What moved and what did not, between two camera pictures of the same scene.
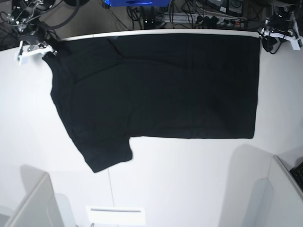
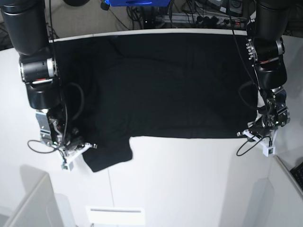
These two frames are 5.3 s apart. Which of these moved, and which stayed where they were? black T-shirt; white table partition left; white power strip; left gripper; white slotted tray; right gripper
Moved: left gripper; right gripper
Stayed: black T-shirt; white table partition left; white power strip; white slotted tray
